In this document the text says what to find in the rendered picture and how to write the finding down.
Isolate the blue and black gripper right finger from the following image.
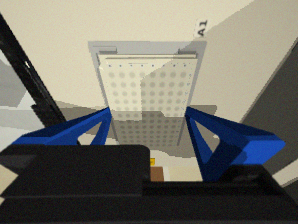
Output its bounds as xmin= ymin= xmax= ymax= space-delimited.
xmin=185 ymin=107 xmax=285 ymax=181

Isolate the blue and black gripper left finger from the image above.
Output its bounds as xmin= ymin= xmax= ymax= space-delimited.
xmin=10 ymin=107 xmax=112 ymax=145

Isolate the black grid base plate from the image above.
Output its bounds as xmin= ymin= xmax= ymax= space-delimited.
xmin=0 ymin=32 xmax=60 ymax=127

